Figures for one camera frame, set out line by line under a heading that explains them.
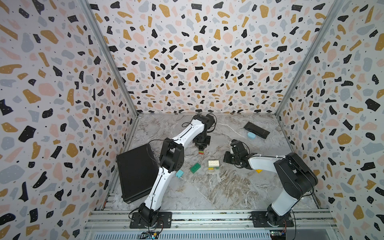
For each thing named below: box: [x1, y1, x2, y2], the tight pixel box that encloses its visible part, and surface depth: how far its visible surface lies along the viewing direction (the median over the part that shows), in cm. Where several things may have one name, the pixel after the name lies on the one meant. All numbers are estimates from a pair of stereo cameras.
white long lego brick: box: [208, 160, 220, 167], surface depth 90 cm
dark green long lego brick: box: [190, 162, 202, 174], surface depth 94 cm
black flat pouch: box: [243, 121, 271, 140], surface depth 112 cm
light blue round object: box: [247, 132, 256, 140], surface depth 109 cm
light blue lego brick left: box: [176, 170, 184, 178], surface depth 91 cm
